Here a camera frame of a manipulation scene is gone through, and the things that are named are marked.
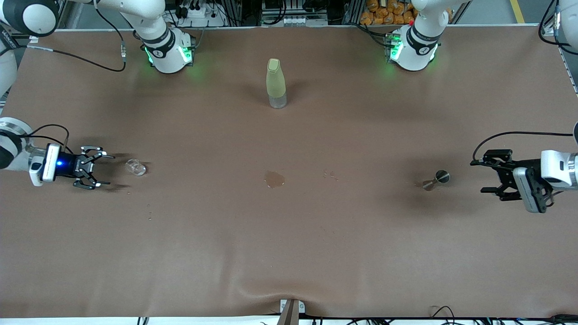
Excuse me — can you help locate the steel double jigger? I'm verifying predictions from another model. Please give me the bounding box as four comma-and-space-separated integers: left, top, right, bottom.
422, 170, 451, 192

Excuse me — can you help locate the white power strip with plugs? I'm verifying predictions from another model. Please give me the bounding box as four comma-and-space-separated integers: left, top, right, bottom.
174, 4, 226, 28

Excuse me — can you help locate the brown liquid puddle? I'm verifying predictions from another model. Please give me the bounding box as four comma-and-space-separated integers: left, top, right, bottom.
264, 170, 286, 189

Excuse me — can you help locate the orange snack packets pile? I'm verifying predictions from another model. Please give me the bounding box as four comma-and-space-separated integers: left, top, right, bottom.
360, 0, 418, 26

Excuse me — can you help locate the yellow-green bottle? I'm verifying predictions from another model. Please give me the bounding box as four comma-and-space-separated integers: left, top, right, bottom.
266, 58, 288, 109

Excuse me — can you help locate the brown table cloth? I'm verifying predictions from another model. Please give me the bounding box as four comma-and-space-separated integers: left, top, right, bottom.
0, 25, 578, 319

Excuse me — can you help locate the long white socket strip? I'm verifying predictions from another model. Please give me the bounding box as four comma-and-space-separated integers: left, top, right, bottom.
261, 16, 328, 27

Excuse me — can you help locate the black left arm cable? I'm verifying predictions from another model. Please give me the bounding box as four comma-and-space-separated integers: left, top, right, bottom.
472, 0, 578, 163

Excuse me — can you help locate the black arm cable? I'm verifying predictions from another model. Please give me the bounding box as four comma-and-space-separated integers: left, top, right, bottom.
472, 0, 578, 163
25, 0, 127, 154

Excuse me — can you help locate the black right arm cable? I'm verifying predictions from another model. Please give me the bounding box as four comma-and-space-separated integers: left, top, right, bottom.
25, 0, 127, 154

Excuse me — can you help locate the thin black cable loop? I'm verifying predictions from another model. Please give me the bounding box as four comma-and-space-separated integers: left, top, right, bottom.
429, 306, 457, 325

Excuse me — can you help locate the black base power cable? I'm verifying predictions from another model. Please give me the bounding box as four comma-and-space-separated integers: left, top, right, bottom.
354, 23, 393, 48

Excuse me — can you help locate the white table edge bracket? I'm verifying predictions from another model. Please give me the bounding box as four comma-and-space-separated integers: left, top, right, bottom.
280, 299, 306, 315

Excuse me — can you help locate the brown vertical post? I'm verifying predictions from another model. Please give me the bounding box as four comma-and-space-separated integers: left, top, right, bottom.
276, 300, 299, 325

